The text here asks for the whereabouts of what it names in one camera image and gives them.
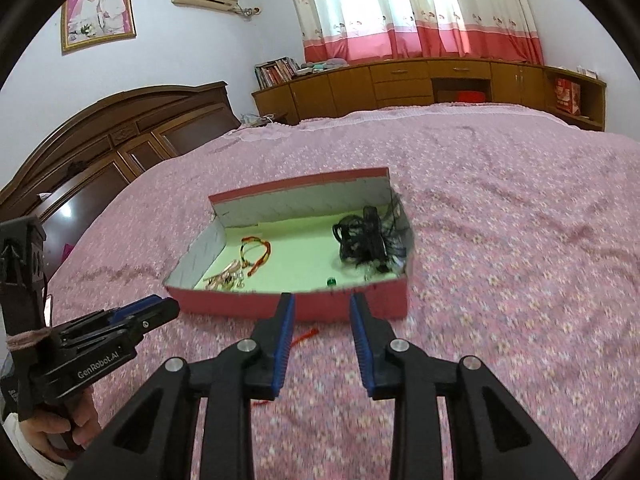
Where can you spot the dark wooden headboard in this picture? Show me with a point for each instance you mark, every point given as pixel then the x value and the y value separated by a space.
pixel 72 176

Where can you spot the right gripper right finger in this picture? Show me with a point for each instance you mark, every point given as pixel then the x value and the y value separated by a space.
pixel 492 436

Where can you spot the white left sleeve forearm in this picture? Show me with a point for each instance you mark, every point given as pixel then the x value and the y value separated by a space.
pixel 32 444

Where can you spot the framed wedding photo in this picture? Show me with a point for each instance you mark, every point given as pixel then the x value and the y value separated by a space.
pixel 86 23

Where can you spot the long wooden cabinet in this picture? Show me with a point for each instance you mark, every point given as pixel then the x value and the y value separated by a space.
pixel 426 81

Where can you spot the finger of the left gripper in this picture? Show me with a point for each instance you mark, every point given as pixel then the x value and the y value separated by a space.
pixel 106 318
pixel 137 326

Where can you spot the red item in cabinet niche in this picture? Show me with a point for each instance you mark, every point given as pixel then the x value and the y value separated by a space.
pixel 471 96

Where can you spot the pink cardboard jewelry box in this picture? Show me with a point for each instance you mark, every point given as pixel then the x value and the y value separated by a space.
pixel 281 232

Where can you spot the pink white floral curtain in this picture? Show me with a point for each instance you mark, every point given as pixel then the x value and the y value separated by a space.
pixel 373 30

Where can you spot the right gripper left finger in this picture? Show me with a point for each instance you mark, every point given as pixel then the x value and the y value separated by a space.
pixel 153 435

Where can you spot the red gift box on shelf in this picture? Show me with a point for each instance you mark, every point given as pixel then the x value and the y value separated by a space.
pixel 567 95

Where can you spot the white flower hair clip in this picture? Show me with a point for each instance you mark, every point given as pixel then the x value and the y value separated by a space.
pixel 232 266

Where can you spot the row of books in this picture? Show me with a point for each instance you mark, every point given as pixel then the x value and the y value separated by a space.
pixel 273 73

